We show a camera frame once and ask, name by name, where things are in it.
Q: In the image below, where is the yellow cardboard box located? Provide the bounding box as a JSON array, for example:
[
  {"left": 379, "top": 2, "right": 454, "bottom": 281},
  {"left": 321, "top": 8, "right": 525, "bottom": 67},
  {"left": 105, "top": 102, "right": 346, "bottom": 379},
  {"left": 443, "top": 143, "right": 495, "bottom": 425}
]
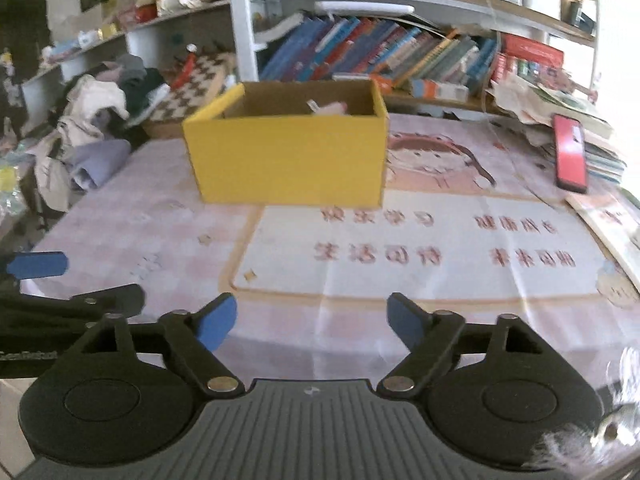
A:
[{"left": 181, "top": 78, "right": 390, "bottom": 208}]

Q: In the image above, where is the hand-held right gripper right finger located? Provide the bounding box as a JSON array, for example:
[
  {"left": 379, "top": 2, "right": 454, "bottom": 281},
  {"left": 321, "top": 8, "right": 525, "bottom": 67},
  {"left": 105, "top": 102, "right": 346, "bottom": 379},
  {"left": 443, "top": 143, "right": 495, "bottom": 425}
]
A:
[{"left": 375, "top": 292, "right": 551, "bottom": 397}]

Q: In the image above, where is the pile of clothes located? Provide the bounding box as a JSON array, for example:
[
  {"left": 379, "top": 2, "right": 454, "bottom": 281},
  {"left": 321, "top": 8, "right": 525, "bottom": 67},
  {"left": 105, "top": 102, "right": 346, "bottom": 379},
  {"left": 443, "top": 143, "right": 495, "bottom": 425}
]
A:
[{"left": 27, "top": 54, "right": 172, "bottom": 213}]

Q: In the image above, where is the row of books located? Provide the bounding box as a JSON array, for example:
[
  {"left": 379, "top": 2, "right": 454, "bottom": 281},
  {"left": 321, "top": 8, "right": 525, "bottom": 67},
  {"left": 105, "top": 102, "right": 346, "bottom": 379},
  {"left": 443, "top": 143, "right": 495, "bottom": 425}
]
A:
[{"left": 259, "top": 12, "right": 501, "bottom": 103}]

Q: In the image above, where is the stack of papers and booklets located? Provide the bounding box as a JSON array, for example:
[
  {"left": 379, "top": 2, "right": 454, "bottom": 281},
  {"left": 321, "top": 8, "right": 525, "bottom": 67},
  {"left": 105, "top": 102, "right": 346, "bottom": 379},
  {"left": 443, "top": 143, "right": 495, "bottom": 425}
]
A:
[{"left": 486, "top": 76, "right": 629, "bottom": 187}]

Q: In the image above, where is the orange white carton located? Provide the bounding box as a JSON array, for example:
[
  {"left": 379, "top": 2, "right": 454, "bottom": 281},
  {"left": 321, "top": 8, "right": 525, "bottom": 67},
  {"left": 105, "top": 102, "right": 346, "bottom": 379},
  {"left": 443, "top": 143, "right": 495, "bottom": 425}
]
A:
[{"left": 409, "top": 78, "right": 471, "bottom": 104}]

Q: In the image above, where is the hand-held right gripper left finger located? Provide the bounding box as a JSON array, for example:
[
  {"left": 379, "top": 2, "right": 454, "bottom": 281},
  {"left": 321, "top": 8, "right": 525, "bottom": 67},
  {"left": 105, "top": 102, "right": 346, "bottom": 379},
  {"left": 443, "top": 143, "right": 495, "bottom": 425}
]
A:
[{"left": 80, "top": 293, "right": 246, "bottom": 397}]

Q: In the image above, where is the red bottle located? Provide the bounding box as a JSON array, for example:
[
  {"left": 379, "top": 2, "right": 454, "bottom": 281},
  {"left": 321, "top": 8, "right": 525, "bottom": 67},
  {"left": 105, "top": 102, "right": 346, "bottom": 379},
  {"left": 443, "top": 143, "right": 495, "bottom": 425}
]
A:
[{"left": 171, "top": 43, "right": 199, "bottom": 89}]

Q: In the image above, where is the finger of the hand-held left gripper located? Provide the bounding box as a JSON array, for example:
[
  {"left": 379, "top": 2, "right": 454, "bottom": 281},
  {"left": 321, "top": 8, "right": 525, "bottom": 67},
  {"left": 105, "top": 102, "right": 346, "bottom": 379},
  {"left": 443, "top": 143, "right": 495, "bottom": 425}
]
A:
[
  {"left": 0, "top": 283, "right": 147, "bottom": 322},
  {"left": 0, "top": 251, "right": 69, "bottom": 281}
]

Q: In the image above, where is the white shelf frame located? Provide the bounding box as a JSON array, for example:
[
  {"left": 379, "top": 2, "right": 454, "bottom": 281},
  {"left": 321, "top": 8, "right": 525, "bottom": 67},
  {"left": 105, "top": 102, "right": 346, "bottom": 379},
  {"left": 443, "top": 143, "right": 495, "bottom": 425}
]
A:
[{"left": 226, "top": 0, "right": 598, "bottom": 83}]

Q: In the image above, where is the checkered chessboard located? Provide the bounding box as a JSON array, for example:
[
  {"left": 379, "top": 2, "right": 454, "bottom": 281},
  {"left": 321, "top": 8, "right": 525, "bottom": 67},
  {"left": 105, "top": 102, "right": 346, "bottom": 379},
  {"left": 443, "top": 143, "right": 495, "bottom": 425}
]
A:
[{"left": 144, "top": 51, "right": 237, "bottom": 140}]

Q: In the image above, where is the red smartphone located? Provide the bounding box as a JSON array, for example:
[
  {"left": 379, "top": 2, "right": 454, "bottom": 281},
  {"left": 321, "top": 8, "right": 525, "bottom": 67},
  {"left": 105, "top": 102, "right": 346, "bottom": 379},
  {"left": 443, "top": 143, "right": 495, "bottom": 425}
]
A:
[{"left": 552, "top": 113, "right": 590, "bottom": 195}]

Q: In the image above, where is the purple garment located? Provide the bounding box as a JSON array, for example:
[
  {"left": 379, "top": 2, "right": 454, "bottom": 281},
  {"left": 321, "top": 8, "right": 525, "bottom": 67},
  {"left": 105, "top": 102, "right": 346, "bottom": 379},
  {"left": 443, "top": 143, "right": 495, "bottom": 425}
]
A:
[{"left": 66, "top": 139, "right": 132, "bottom": 192}]

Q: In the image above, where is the pink printed tablecloth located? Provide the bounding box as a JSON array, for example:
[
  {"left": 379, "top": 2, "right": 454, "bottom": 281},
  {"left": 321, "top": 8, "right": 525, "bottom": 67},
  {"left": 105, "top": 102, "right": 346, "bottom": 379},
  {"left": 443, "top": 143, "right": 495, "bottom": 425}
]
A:
[{"left": 20, "top": 110, "right": 640, "bottom": 398}]

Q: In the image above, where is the thin picture book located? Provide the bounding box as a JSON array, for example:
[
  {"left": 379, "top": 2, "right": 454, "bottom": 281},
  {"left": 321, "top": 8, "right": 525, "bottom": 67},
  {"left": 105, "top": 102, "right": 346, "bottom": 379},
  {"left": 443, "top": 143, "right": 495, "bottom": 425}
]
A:
[{"left": 565, "top": 191, "right": 640, "bottom": 297}]

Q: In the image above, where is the white fuzzy cloth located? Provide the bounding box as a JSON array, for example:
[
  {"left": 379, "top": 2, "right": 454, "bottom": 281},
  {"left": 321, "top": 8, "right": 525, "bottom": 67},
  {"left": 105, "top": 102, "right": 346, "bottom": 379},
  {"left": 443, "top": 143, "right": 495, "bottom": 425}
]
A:
[{"left": 527, "top": 390, "right": 640, "bottom": 480}]

